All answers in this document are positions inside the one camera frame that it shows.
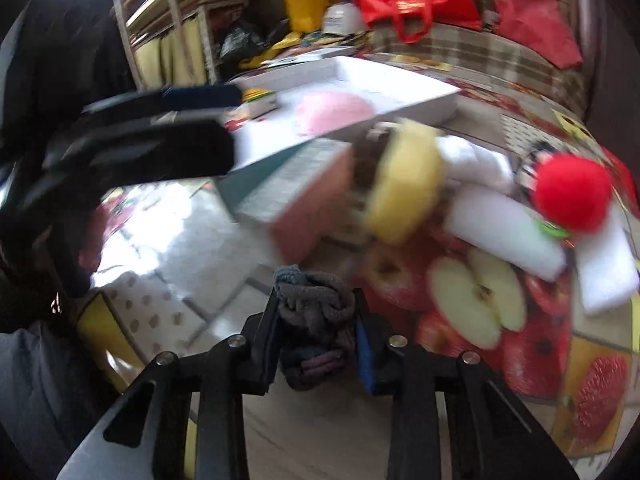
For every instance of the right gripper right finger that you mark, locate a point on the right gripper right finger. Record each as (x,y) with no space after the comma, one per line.
(390,365)

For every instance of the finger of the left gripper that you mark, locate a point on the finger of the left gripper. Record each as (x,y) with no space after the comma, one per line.
(139,152)
(169,100)

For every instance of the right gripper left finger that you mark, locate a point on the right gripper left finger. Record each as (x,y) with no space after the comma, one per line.
(243,363)

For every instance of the grey socks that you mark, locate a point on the grey socks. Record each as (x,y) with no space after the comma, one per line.
(318,311)

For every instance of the white cardboard tray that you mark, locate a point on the white cardboard tray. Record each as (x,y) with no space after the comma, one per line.
(265,143)

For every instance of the pink teal sponge block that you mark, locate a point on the pink teal sponge block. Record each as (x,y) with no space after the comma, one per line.
(301,201)

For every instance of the yellow sponge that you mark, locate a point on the yellow sponge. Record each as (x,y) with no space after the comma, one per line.
(406,184)

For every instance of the white foam block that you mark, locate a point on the white foam block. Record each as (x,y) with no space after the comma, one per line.
(505,229)

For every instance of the cow print cloth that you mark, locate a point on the cow print cloth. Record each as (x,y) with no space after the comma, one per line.
(526,173)

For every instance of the red plush apple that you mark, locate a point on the red plush apple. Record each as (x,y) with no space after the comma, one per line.
(572,192)

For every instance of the metal storage shelf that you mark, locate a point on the metal storage shelf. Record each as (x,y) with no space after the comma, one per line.
(184,41)

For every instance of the fruit pattern tablecloth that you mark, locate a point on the fruit pattern tablecloth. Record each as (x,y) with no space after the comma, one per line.
(182,276)

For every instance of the yellow shopping bag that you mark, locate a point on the yellow shopping bag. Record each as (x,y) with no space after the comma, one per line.
(306,15)

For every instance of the white safety helmet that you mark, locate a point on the white safety helmet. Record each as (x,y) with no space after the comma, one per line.
(343,19)

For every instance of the glossy red tote bag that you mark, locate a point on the glossy red tote bag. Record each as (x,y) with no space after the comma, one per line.
(412,20)

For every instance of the plaid covered bench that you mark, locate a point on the plaid covered bench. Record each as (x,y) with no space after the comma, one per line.
(491,55)

